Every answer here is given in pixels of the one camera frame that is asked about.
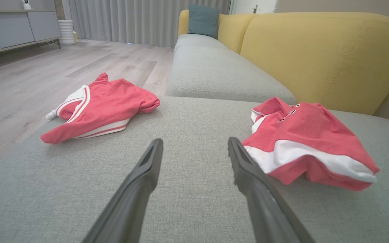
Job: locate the white ribbed cylinder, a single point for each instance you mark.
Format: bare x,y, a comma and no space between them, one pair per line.
67,32

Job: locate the narrow yellow sofa back cushion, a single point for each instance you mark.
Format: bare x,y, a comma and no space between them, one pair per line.
231,30

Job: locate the grey and green sideboard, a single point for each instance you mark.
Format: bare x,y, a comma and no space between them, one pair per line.
12,28

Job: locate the red garment with white band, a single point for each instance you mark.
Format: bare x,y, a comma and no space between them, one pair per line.
312,128

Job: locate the wide yellow sofa back cushion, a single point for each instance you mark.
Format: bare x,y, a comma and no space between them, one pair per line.
316,57

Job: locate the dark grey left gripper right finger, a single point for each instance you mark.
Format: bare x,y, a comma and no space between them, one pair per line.
262,202

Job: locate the grey sofa seat cushion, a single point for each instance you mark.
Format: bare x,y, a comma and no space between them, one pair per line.
221,74
198,40

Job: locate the small yellow object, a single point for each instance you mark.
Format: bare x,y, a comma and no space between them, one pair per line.
75,36

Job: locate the brown wooden post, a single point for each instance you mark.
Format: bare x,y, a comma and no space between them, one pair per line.
59,9

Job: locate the large grey sofa seat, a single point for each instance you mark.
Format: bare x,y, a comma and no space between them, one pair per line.
194,121

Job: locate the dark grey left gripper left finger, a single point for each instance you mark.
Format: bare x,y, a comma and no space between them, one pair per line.
132,195

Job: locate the grey pleated curtain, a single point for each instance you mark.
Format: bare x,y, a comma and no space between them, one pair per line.
130,20

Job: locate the red garment with striped trim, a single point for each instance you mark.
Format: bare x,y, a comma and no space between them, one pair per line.
106,104

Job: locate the small white security camera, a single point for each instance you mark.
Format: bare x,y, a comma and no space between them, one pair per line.
27,4

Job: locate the teal throw pillow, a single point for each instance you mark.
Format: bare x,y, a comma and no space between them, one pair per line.
203,20

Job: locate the yellow sofa armrest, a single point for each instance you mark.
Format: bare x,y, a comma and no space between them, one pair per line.
183,22

